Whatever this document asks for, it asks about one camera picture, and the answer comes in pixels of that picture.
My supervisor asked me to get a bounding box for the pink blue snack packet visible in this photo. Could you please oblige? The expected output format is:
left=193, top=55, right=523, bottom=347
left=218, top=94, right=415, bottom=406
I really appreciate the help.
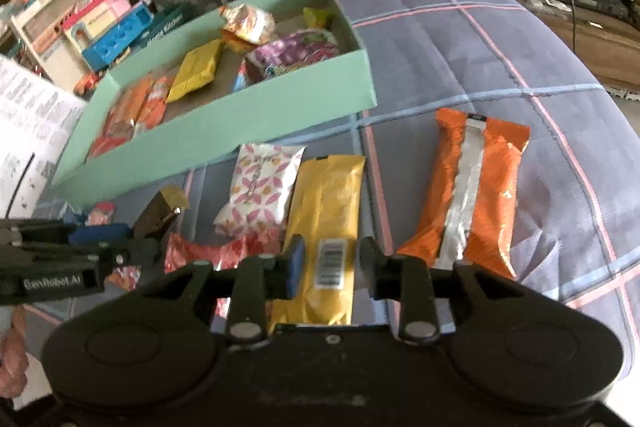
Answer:
left=232, top=62, right=250, bottom=93

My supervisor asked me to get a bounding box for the white printed instruction sheet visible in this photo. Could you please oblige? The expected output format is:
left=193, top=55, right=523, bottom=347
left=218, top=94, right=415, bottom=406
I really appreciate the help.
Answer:
left=0, top=56, right=86, bottom=219

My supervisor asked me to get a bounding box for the pink red candy packet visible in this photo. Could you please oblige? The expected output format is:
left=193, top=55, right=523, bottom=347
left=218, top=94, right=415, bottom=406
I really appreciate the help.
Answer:
left=85, top=202, right=116, bottom=227

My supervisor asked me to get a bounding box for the toy kitchen playset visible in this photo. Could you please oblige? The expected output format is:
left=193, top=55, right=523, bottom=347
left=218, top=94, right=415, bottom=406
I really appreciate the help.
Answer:
left=8, top=0, right=149, bottom=94

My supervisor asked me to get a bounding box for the red patterned snack packet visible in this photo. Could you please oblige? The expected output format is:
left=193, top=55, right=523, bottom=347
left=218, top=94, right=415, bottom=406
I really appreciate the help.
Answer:
left=107, top=229, right=283, bottom=319

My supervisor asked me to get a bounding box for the purple grape gummy bag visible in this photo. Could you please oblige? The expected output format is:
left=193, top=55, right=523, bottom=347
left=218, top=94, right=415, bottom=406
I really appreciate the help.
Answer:
left=241, top=28, right=341, bottom=83

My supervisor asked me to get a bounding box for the large red snack packet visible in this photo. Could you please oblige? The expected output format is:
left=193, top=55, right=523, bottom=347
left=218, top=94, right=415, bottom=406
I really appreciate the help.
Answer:
left=86, top=135, right=130, bottom=160

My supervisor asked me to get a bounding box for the yellow green small packet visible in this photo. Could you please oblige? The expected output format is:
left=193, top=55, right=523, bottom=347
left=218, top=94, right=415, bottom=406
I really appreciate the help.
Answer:
left=303, top=6, right=334, bottom=30

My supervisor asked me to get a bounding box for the white pink floral packet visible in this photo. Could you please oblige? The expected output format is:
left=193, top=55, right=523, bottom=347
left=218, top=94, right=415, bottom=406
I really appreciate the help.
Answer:
left=213, top=143, right=305, bottom=237

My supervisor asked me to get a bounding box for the gold orange crinkled snack bag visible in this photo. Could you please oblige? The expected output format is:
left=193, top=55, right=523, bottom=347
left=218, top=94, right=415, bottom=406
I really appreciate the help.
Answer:
left=218, top=3, right=278, bottom=53

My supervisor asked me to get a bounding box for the orange red sausage packet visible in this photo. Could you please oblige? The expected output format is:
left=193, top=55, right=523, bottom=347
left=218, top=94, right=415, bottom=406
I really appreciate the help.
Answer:
left=132, top=76, right=174, bottom=138

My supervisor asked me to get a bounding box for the long yellow snack bar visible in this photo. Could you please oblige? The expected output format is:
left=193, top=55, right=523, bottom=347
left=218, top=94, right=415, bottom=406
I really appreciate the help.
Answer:
left=270, top=155, right=366, bottom=326

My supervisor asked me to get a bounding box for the orange sausage snack packet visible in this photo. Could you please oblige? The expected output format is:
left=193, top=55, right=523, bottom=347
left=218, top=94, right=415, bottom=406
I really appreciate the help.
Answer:
left=104, top=77, right=153, bottom=139

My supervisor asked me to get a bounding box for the teal Home Kitchen box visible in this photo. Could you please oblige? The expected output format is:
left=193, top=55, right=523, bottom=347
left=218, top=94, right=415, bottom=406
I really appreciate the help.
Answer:
left=130, top=2, right=194, bottom=53

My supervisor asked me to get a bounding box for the plaid blue grey bedsheet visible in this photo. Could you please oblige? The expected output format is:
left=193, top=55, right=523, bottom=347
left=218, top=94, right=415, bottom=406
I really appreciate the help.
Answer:
left=36, top=0, right=639, bottom=363

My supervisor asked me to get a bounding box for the blue toy rack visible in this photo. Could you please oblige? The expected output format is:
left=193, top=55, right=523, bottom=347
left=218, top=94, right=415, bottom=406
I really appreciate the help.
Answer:
left=82, top=3, right=153, bottom=72

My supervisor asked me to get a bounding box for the person's left hand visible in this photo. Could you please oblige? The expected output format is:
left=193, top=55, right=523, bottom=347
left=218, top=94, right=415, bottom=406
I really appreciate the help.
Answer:
left=0, top=306, right=28, bottom=399

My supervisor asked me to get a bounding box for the mint green cardboard box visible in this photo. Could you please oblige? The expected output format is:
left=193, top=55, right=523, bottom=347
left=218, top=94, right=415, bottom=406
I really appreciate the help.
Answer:
left=51, top=0, right=378, bottom=209

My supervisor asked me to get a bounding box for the yellow snack packet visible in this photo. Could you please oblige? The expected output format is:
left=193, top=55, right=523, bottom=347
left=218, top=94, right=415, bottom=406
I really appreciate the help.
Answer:
left=166, top=39, right=224, bottom=103

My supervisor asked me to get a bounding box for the orange silver snack bar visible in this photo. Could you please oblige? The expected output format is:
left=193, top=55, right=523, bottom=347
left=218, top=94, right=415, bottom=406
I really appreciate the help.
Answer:
left=399, top=107, right=530, bottom=280

